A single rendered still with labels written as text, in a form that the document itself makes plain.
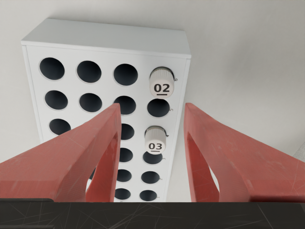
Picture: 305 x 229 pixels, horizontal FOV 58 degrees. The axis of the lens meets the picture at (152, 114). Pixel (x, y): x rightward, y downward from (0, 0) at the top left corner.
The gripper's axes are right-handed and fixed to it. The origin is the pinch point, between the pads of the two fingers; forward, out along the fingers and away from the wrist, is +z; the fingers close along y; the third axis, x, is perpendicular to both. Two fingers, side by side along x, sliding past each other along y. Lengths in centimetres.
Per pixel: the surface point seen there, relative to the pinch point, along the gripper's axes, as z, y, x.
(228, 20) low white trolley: 6.8, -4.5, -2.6
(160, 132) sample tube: 2.5, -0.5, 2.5
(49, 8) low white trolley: 6.9, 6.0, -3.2
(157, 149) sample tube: 1.8, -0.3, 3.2
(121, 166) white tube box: 3.0, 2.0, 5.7
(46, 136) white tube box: 3.0, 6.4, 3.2
